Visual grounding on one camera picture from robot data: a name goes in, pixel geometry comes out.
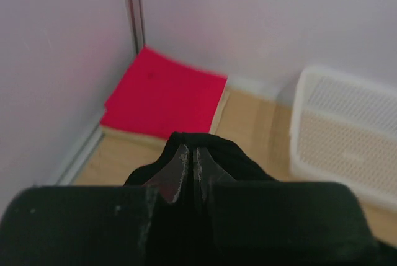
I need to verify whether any black t-shirt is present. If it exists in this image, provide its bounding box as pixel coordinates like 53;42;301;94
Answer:
126;132;396;265

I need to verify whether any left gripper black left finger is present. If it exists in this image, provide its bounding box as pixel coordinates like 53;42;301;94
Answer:
1;145;189;265

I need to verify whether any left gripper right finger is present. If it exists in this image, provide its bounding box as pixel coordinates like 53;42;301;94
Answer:
193;148;379;265

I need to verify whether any white perforated plastic basket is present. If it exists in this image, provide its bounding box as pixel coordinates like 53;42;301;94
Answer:
290;66;396;211

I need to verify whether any folded beige t-shirt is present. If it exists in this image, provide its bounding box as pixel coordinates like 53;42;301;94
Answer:
100;87;230;148

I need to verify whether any folded pink t-shirt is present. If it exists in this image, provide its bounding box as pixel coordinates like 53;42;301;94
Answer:
99;46;229;140

